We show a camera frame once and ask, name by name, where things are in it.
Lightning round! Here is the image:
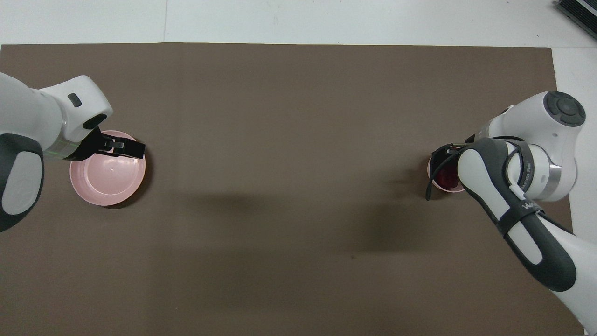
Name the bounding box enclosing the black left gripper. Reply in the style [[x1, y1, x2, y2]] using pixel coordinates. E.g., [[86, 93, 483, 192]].
[[69, 127, 146, 162]]

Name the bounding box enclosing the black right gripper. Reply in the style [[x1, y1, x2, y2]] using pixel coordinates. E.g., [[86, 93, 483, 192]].
[[431, 143, 468, 165]]

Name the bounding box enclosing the dark red apple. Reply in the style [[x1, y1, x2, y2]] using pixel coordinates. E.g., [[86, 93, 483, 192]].
[[437, 164, 461, 190]]

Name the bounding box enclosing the pink bowl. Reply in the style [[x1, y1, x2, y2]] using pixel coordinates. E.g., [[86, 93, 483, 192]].
[[427, 154, 468, 194]]

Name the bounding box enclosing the pink plate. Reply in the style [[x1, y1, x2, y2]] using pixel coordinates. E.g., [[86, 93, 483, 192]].
[[69, 130, 146, 207]]

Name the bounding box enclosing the brown table mat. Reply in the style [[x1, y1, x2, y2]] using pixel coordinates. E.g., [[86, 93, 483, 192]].
[[0, 43, 586, 336]]

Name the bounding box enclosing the dark ridged metal device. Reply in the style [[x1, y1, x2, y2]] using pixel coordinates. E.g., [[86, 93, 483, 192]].
[[554, 0, 597, 41]]

